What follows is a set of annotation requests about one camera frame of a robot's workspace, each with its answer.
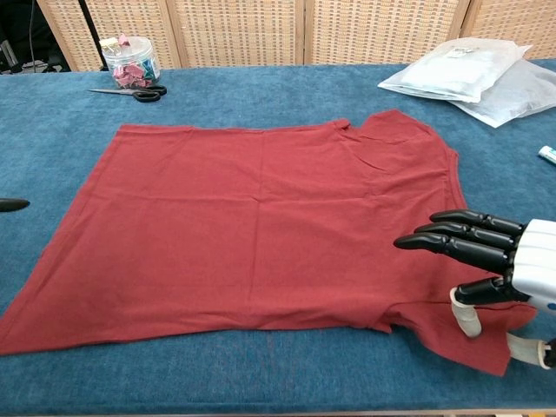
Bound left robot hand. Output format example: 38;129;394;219
0;197;31;214

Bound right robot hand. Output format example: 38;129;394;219
394;209;556;371

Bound red t-shirt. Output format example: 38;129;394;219
0;109;537;378

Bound white plastic mailer bag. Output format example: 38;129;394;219
376;37;533;104

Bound wicker folding screen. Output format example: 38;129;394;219
36;0;556;73

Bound translucent plastic bag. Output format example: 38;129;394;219
451;58;556;129

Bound clear jar of binder clips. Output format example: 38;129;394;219
100;34;161;90

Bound blue table cover cloth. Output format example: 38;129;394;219
0;58;556;414

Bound black handled scissors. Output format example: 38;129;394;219
89;84;169;104

